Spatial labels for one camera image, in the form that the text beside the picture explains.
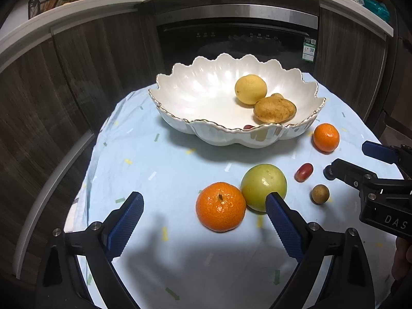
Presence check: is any dark refrigerator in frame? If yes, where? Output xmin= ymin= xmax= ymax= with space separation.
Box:
xmin=380 ymin=0 xmax=412 ymax=142

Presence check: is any teal snack bag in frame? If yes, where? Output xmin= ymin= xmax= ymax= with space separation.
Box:
xmin=357 ymin=0 xmax=391 ymax=23

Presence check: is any light blue patterned tablecloth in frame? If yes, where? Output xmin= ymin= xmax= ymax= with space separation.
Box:
xmin=64 ymin=71 xmax=400 ymax=309

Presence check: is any brown potato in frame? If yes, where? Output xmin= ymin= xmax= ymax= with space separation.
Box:
xmin=253 ymin=93 xmax=297 ymax=124

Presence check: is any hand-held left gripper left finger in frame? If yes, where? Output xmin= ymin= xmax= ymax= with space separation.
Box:
xmin=35 ymin=191 xmax=145 ymax=309

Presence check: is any brown longan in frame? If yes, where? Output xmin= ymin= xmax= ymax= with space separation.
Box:
xmin=311 ymin=184 xmax=330 ymax=205

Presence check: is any dark wood base cabinet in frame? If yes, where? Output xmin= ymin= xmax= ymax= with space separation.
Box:
xmin=0 ymin=6 xmax=396 ymax=277

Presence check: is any black built-in dishwasher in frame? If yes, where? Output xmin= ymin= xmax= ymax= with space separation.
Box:
xmin=154 ymin=5 xmax=320 ymax=81

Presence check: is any white scalloped ceramic bowl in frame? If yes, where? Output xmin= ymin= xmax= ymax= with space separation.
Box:
xmin=148 ymin=53 xmax=327 ymax=149

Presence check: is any orange mandarin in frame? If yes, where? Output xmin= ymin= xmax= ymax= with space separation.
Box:
xmin=196 ymin=182 xmax=247 ymax=232
xmin=313 ymin=123 xmax=340 ymax=153

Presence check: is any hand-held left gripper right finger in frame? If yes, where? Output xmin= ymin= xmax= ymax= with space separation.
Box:
xmin=265 ymin=191 xmax=375 ymax=309

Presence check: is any green apple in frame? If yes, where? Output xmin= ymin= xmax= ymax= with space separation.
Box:
xmin=240 ymin=164 xmax=288 ymax=213

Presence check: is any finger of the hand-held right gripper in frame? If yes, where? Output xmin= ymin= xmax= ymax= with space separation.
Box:
xmin=331 ymin=158 xmax=379 ymax=189
xmin=361 ymin=141 xmax=412 ymax=178

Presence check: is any yellow lemon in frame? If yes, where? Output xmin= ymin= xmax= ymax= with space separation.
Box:
xmin=234 ymin=74 xmax=268 ymax=105

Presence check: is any person's right hand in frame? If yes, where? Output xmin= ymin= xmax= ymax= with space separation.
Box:
xmin=392 ymin=237 xmax=412 ymax=281

